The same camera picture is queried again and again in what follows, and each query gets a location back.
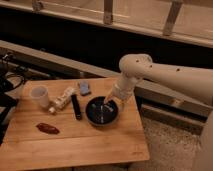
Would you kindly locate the dark round bowl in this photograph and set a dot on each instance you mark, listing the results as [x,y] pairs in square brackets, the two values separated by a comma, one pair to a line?
[99,101]

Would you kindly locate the black rectangular bar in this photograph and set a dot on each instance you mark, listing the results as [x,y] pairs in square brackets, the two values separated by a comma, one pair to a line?
[76,107]

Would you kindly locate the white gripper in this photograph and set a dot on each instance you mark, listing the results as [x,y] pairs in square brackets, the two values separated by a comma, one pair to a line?
[122,89]

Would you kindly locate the white plastic cup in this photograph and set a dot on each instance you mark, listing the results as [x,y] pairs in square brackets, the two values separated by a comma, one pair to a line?
[39,94]

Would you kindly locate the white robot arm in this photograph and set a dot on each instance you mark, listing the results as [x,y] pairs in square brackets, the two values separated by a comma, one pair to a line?
[196,83]

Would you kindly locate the metal utensil in bowl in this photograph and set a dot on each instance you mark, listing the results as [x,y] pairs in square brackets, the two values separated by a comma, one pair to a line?
[100,112]

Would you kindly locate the white lying bottle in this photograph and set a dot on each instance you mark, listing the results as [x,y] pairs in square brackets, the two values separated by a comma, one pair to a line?
[61,101]

